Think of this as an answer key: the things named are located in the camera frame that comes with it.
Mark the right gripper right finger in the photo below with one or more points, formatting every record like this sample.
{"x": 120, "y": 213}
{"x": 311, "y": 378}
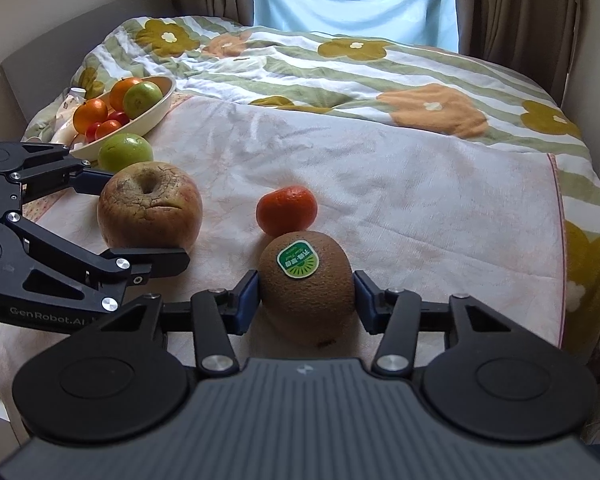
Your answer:
{"x": 394, "y": 314}

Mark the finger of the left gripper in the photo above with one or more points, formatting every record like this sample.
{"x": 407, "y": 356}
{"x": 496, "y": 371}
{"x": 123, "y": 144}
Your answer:
{"x": 29, "y": 171}
{"x": 56, "y": 273}

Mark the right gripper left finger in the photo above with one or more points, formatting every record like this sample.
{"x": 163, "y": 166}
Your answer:
{"x": 217, "y": 314}

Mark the large brownish apple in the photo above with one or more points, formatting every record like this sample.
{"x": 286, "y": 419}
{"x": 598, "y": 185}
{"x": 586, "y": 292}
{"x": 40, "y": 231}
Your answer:
{"x": 150, "y": 205}

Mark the red cherry tomato front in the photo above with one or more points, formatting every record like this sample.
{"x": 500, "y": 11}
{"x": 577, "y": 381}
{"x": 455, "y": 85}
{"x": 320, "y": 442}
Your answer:
{"x": 90, "y": 135}

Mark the red cherry tomato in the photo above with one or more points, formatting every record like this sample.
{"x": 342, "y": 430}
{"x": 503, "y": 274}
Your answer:
{"x": 90, "y": 135}
{"x": 119, "y": 117}

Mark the brown kiwi with sticker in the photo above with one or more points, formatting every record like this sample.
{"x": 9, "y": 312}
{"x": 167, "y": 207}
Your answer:
{"x": 307, "y": 288}

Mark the large orange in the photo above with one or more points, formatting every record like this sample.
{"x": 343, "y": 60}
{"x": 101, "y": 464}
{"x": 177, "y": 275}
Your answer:
{"x": 88, "y": 113}

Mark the small mandarin front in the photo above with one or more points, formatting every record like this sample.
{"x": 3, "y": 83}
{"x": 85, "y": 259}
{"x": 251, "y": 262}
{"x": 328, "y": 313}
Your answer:
{"x": 106, "y": 127}

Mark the small mandarin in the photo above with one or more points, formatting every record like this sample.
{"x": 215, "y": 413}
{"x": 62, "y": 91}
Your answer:
{"x": 106, "y": 127}
{"x": 286, "y": 210}

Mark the green apple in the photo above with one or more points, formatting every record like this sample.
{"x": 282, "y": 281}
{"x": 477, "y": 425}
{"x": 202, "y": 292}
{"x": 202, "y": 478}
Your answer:
{"x": 121, "y": 150}
{"x": 140, "y": 98}

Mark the small plastic bottle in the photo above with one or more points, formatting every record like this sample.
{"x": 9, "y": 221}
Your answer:
{"x": 64, "y": 130}

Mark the grey headboard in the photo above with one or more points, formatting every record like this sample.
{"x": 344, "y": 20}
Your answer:
{"x": 37, "y": 72}

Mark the floral striped duvet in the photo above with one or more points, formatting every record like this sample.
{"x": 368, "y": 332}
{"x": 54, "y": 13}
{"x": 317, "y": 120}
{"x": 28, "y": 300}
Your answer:
{"x": 360, "y": 78}

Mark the right brown curtain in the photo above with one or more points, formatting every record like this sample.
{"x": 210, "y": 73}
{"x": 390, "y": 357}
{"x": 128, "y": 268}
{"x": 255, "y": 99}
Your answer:
{"x": 536, "y": 38}

